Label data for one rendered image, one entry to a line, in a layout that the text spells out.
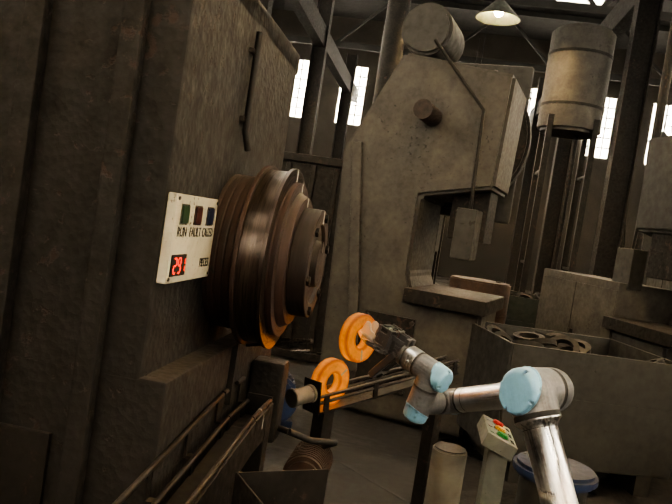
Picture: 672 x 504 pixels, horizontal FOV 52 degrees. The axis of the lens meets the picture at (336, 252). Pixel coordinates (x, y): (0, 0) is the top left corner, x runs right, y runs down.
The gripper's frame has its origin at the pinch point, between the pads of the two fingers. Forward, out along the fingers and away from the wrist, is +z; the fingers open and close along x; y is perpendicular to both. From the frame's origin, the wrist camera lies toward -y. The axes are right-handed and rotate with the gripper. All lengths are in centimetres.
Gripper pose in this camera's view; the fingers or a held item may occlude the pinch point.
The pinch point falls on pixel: (359, 331)
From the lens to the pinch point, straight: 222.4
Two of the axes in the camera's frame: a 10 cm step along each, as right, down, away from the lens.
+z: -6.6, -3.9, 6.4
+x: -6.7, -0.8, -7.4
